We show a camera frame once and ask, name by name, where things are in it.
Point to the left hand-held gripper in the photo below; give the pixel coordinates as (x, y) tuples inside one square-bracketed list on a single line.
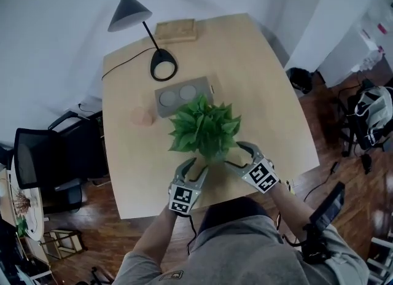
[(181, 197)]

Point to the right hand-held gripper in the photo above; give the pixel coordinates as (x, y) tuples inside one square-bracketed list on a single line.
[(261, 174)]

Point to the green potted plant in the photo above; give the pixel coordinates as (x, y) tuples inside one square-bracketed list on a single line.
[(204, 127)]

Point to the person's right forearm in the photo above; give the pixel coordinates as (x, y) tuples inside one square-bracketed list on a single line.
[(291, 213)]

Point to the person's left forearm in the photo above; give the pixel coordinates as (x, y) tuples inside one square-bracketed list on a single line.
[(156, 231)]

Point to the grey rectangular tray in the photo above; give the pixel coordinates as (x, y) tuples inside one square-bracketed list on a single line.
[(184, 96)]

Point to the black waste bin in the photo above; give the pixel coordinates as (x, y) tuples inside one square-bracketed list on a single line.
[(300, 79)]

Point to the person's grey shirt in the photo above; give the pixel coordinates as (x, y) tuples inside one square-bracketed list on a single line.
[(239, 259)]

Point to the black office chair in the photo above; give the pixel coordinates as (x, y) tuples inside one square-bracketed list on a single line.
[(58, 158)]

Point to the grey and white backpack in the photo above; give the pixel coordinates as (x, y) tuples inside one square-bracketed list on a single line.
[(376, 108)]

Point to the wooden desk organiser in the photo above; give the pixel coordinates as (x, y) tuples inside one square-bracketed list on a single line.
[(175, 29)]

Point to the white cabinet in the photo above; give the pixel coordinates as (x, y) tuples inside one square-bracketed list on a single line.
[(353, 53)]

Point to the round white table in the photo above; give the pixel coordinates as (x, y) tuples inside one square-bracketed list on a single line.
[(30, 216)]

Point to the dried twigs in vase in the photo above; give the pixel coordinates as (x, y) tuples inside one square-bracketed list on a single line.
[(22, 202)]

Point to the black desk lamp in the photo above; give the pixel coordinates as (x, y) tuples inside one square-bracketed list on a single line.
[(129, 13)]

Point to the wall socket with plug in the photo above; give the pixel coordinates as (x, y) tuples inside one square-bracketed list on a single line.
[(81, 105)]

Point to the wooden frame stool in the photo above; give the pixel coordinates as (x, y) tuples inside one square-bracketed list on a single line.
[(63, 244)]

